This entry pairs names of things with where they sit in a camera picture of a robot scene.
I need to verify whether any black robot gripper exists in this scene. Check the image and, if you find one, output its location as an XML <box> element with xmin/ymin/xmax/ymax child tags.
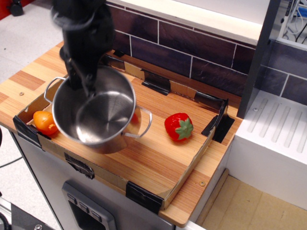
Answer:
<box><xmin>51</xmin><ymin>0</ymin><xmax>115</xmax><ymax>97</ymax></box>

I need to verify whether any stainless steel pot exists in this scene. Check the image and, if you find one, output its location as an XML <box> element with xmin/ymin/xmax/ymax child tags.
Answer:
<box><xmin>44</xmin><ymin>66</ymin><xmax>153</xmax><ymax>154</ymax></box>

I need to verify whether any cardboard fence with black tape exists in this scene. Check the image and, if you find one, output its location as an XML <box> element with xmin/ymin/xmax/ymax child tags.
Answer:
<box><xmin>12</xmin><ymin>49</ymin><xmax>236</xmax><ymax>215</ymax></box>

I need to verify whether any orange plastic toy fruit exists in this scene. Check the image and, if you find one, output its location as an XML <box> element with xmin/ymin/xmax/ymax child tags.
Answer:
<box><xmin>33</xmin><ymin>111</ymin><xmax>58</xmax><ymax>136</ymax></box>

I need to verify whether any red plastic strawberry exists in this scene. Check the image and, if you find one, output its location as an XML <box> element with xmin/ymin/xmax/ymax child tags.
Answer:
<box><xmin>164</xmin><ymin>113</ymin><xmax>194</xmax><ymax>141</ymax></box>

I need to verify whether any grey toy oven front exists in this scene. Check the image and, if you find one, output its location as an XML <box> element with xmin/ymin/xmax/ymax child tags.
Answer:
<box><xmin>62</xmin><ymin>182</ymin><xmax>117</xmax><ymax>230</ymax></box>

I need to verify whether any white toy sink drainboard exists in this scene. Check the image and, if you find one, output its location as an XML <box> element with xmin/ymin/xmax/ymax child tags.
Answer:
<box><xmin>226</xmin><ymin>91</ymin><xmax>307</xmax><ymax>209</ymax></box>

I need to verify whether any dark grey right post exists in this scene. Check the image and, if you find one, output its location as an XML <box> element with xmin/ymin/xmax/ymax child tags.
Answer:
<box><xmin>237</xmin><ymin>0</ymin><xmax>281</xmax><ymax>118</ymax></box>

